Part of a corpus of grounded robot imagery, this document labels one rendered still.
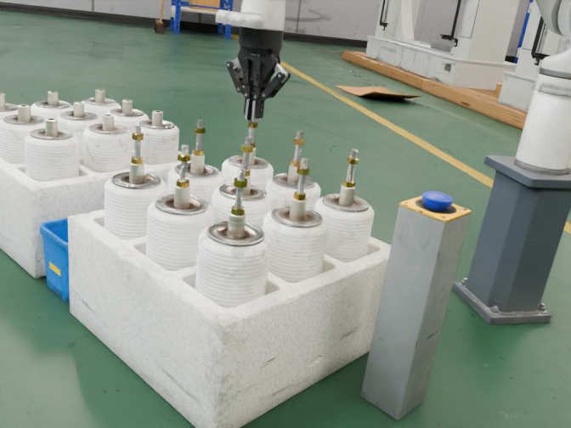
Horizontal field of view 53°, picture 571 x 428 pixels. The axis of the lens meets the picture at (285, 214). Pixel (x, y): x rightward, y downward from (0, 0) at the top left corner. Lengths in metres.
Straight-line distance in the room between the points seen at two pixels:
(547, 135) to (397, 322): 0.49
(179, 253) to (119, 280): 0.11
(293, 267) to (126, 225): 0.27
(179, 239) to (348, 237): 0.26
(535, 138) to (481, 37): 3.15
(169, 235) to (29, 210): 0.38
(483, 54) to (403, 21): 1.30
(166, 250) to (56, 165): 0.39
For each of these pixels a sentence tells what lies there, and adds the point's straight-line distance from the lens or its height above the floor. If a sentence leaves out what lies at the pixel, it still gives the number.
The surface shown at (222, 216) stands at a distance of 0.89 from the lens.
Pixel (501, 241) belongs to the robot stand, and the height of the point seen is 0.16.
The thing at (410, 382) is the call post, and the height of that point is 0.06.
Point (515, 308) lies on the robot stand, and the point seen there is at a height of 0.03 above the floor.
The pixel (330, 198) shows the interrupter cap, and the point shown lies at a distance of 0.92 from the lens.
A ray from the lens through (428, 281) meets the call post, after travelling 0.77.
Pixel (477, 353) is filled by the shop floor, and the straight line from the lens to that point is 1.10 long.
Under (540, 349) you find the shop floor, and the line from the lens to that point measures 1.18.
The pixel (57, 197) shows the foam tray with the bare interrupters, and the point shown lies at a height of 0.16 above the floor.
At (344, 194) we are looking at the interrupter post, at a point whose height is 0.27.
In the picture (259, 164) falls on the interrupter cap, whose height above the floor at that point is 0.25.
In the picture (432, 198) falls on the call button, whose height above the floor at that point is 0.33.
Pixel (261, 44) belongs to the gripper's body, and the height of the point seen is 0.47.
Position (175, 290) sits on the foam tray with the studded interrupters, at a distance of 0.76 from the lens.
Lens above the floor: 0.55
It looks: 21 degrees down
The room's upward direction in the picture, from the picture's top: 7 degrees clockwise
